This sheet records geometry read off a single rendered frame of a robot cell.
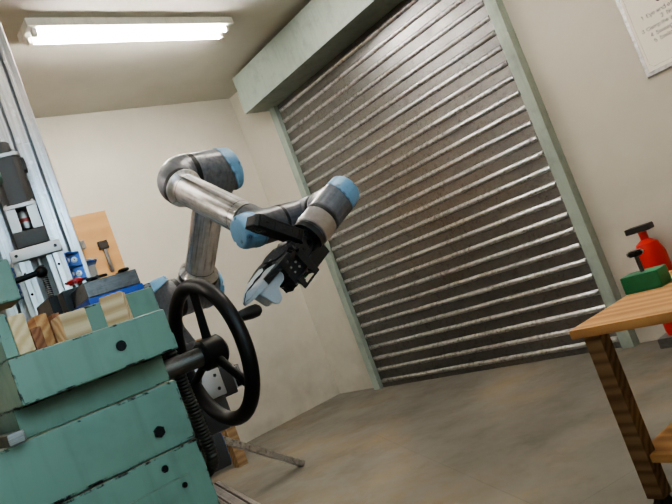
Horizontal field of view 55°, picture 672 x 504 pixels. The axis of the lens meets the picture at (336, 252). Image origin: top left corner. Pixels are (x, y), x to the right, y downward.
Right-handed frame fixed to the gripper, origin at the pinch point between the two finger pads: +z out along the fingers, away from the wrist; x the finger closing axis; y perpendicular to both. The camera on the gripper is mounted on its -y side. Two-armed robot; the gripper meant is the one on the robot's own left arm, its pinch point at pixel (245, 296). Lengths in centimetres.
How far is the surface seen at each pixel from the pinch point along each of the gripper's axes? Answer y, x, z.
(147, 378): -7.6, -12.3, 26.3
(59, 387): -17.1, -18.5, 36.0
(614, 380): 84, -14, -50
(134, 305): -13.1, 5.4, 13.8
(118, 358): -14.0, -18.3, 28.5
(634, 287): 84, -10, -84
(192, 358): 1.4, 6.2, 13.3
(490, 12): 36, 97, -271
